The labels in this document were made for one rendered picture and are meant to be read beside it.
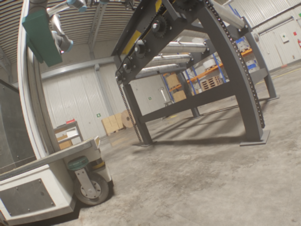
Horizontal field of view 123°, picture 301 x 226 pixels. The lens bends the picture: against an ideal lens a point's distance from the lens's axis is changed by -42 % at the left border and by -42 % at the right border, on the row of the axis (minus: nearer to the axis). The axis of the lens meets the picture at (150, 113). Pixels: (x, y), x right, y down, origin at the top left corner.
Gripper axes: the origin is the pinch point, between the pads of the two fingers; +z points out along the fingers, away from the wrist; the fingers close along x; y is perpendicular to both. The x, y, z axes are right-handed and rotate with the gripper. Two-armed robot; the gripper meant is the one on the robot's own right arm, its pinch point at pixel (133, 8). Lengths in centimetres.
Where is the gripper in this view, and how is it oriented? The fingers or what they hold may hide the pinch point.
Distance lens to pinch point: 124.6
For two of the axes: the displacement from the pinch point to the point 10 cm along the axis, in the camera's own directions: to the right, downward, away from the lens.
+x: 4.8, -1.9, -8.5
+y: -8.0, 3.1, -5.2
